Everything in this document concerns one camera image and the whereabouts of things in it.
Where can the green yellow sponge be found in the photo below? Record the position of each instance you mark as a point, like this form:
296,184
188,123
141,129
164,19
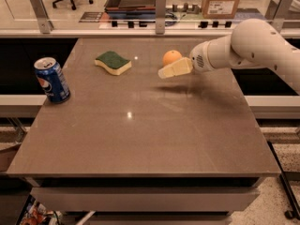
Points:
113,63

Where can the metal glass post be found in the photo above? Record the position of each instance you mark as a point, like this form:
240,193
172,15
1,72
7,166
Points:
43,21
281,10
160,16

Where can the colourful snack bin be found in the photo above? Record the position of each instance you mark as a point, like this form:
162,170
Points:
35,213

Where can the right metal glass post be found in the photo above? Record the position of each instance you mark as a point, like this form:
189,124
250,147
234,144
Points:
281,10

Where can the brown cardboard box corner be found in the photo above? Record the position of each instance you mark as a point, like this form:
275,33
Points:
7,155

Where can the grey table drawer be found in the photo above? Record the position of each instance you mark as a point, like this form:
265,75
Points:
146,199

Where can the blue pepsi can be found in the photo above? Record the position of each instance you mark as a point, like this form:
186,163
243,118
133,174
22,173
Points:
52,80

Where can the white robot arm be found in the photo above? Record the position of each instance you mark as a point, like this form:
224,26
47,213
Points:
253,43

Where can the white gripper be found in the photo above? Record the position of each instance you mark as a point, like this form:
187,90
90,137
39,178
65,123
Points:
198,58

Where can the orange fruit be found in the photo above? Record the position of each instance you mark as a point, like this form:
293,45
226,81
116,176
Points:
171,56

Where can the cardboard box with label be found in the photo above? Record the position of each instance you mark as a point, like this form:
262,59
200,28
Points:
219,9

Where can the left metal glass post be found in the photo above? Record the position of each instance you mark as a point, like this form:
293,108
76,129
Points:
43,21

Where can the middle metal glass post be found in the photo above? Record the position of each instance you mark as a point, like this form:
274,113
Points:
160,16

